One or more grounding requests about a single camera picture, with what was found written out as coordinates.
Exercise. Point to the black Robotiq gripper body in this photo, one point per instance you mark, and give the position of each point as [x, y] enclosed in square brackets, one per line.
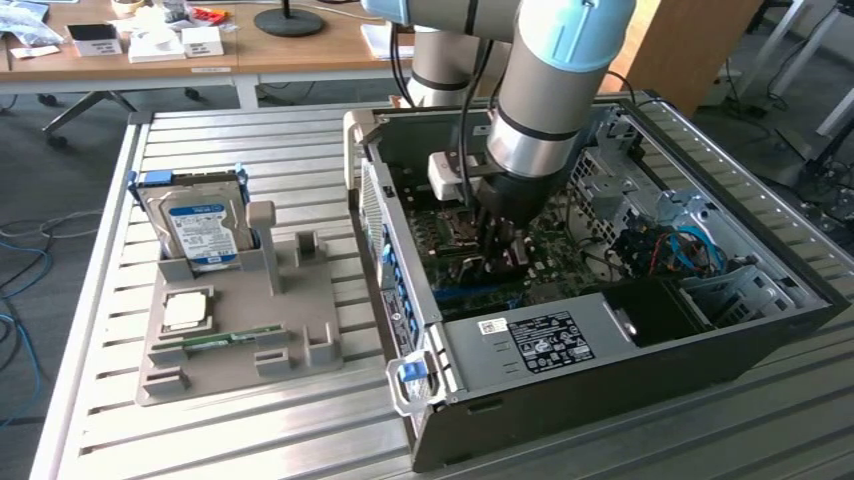
[520, 197]

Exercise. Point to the grey power supply unit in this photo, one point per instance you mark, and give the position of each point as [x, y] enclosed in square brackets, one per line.
[480, 360]

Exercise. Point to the blue expansion slot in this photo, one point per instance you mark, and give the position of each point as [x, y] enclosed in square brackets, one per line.
[447, 299]

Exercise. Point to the silver disk bay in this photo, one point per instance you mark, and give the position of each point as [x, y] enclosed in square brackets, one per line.
[733, 295]

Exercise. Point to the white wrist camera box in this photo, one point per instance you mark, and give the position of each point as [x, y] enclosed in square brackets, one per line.
[443, 175]

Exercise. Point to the clear plastic bag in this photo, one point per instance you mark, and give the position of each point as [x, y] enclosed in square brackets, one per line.
[26, 30]

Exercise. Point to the open black PC case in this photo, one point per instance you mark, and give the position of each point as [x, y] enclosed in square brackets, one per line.
[600, 400]

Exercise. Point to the green RAM stick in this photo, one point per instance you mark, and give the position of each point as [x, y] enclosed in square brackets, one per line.
[213, 340]

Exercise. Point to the small white labelled box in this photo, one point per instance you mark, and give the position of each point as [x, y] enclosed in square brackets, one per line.
[200, 47]

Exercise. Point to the silver perforated drive cage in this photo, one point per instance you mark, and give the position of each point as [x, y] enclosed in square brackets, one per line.
[600, 200]

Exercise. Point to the CPU socket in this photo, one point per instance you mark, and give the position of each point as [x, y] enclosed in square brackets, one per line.
[460, 227]

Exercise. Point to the white box with round part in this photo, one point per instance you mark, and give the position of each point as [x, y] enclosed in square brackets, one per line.
[153, 52]

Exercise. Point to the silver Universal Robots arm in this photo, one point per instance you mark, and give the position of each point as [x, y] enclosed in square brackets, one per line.
[553, 90]

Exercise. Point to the hard disk with blue carrier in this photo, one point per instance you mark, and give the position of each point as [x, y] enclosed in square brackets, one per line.
[200, 230]

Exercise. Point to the grey printed parts rack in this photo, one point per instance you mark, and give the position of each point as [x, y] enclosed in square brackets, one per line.
[246, 300]

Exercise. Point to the black round lamp base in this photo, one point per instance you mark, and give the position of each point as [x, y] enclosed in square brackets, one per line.
[286, 24]

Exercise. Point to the white box with black inside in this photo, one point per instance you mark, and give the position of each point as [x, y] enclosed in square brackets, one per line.
[100, 47]

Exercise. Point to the red plastic item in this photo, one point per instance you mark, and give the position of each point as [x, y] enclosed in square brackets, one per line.
[209, 15]

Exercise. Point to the silver CPU chip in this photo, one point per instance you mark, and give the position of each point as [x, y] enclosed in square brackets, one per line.
[185, 310]

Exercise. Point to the blue case latch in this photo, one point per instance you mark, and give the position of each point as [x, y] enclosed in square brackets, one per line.
[409, 372]

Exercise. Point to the green motherboard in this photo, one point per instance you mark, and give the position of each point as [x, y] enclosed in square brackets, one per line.
[567, 250]

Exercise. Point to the wooden office desk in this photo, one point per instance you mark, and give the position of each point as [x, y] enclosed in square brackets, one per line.
[100, 70]

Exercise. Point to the white paper card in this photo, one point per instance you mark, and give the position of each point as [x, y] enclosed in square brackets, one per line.
[33, 51]

